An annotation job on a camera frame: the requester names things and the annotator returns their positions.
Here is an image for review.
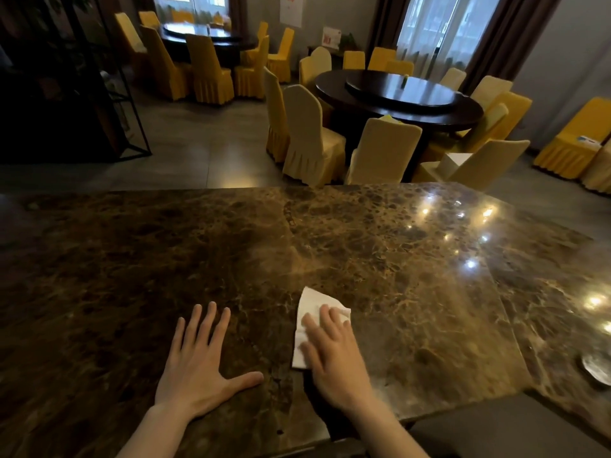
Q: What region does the person's left hand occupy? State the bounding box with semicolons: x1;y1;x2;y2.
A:
155;302;264;420

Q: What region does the person's right hand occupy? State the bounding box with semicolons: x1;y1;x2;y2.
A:
298;304;376;416

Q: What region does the white paper napkin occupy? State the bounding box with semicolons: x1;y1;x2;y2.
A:
291;286;352;370

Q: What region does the person's left forearm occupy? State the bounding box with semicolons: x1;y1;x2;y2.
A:
116;404;197;458

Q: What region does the person's right forearm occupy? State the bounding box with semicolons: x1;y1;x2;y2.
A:
343;394;430;458

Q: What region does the group of yellow covered chairs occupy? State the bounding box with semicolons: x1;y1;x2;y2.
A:
263;46;533;191
114;10;296;106

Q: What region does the white folded cloth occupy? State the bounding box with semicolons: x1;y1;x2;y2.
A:
436;152;474;181

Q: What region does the dark round dining table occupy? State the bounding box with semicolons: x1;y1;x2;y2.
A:
159;22;259;67
313;69;484;183

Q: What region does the dark round turntable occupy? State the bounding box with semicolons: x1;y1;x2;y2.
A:
162;22;241;42
344;71;462;113

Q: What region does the silver metal dish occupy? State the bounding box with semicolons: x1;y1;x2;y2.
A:
581;352;611;388

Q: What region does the dark metal shelf rack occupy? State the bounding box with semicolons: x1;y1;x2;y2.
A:
0;0;153;164

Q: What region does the yellow skirted single chair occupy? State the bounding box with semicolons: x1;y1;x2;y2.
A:
533;96;611;181

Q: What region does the cream skirted single chair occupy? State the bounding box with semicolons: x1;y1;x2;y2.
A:
580;140;611;195

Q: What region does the brown drape curtain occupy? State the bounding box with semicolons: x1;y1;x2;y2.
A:
460;0;565;94
367;0;412;58

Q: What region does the white sheer curtain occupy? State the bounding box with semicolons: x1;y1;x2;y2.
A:
153;0;231;22
396;0;503;82

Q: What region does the white wall poster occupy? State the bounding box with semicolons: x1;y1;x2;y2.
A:
279;0;304;28

